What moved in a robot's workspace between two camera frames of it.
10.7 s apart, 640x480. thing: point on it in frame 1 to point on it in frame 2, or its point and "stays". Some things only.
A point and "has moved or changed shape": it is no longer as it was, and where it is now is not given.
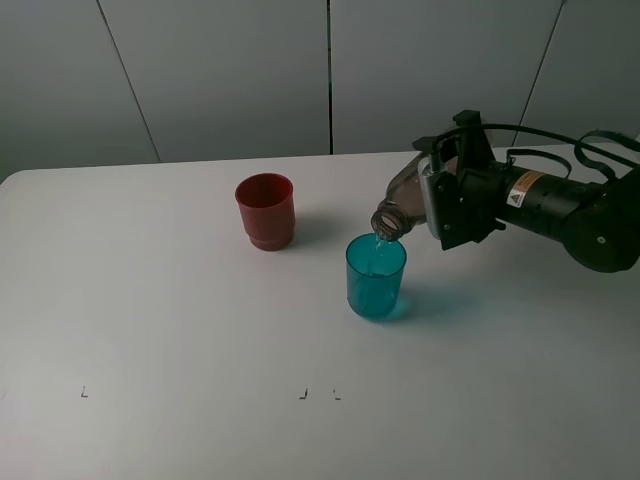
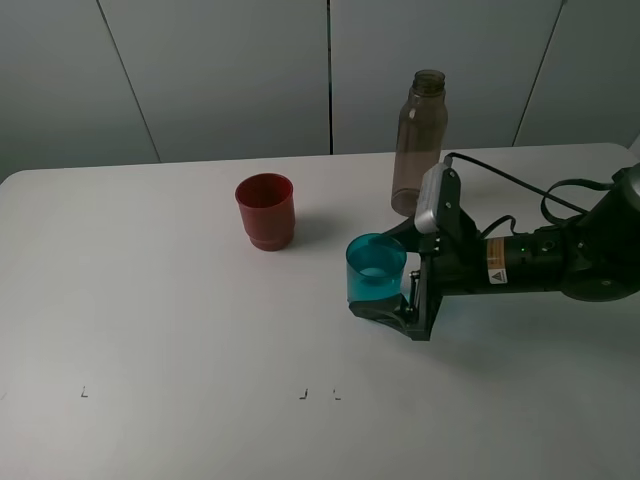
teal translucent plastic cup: (374, 272) stays
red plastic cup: (267, 208) stays
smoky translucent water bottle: (404, 204) has moved or changed shape
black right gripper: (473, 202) to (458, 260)
